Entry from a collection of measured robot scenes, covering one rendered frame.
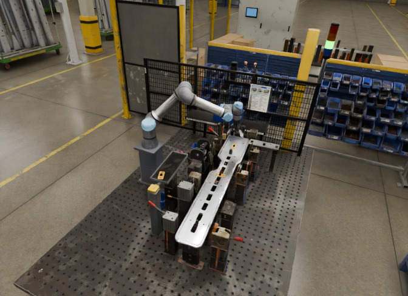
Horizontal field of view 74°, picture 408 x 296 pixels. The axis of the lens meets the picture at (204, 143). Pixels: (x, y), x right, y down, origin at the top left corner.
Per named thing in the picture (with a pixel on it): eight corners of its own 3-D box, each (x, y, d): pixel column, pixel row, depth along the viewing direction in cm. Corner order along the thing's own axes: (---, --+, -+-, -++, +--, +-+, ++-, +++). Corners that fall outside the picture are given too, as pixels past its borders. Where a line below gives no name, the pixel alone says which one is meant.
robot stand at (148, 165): (137, 182, 256) (133, 147, 234) (149, 170, 272) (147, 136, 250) (156, 188, 249) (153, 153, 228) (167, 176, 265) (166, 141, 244)
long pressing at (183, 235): (204, 251, 163) (204, 249, 162) (170, 239, 169) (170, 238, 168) (250, 139, 274) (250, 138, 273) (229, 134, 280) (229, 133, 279)
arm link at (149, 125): (141, 138, 228) (139, 124, 221) (144, 130, 240) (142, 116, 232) (155, 138, 229) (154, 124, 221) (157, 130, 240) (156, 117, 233)
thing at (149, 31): (189, 131, 479) (190, 5, 371) (186, 134, 468) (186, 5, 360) (127, 114, 522) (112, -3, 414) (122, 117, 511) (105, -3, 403)
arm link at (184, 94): (180, 89, 206) (235, 114, 218) (180, 84, 216) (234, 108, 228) (173, 102, 212) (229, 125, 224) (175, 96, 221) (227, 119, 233)
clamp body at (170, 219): (175, 258, 191) (174, 223, 171) (161, 253, 194) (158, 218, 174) (181, 247, 198) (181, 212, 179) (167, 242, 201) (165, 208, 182)
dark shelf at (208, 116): (265, 135, 279) (265, 133, 277) (184, 119, 303) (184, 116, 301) (268, 126, 297) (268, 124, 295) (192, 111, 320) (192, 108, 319)
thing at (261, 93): (267, 113, 290) (272, 85, 273) (246, 110, 296) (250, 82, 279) (267, 113, 291) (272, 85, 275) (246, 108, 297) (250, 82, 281)
